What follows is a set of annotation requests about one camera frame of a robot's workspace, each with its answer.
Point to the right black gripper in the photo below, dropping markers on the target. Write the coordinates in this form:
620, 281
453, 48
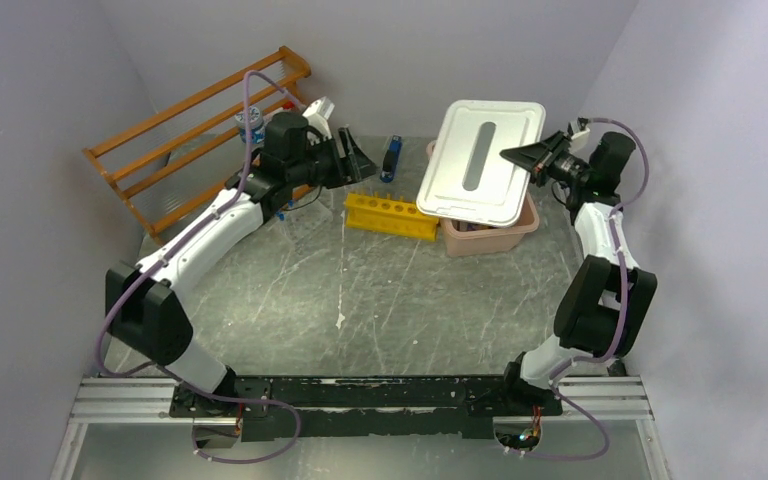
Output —
539, 157

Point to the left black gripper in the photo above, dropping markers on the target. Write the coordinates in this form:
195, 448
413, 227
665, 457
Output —
358, 164

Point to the metal tray lid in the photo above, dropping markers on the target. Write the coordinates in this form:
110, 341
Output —
466, 178

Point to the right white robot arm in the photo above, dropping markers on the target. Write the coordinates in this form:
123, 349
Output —
602, 311

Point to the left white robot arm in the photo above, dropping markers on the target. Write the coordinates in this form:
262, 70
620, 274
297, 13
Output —
144, 301

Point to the yellow test tube rack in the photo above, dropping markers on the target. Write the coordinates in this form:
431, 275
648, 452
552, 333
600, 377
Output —
389, 216

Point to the pink plastic bin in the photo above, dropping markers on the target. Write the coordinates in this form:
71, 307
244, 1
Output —
461, 242

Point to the blue lidded jar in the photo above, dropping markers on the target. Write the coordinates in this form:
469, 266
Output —
251, 125

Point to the orange wooden shelf rack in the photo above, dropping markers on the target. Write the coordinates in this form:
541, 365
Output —
165, 167

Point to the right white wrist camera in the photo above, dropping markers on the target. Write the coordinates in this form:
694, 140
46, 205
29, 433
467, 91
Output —
579, 133

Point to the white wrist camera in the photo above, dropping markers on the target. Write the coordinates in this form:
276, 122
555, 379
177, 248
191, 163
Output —
579, 133
317, 114

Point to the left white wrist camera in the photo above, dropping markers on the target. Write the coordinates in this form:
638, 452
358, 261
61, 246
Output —
317, 114

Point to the black base frame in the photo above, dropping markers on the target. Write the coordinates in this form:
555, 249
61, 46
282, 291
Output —
330, 407

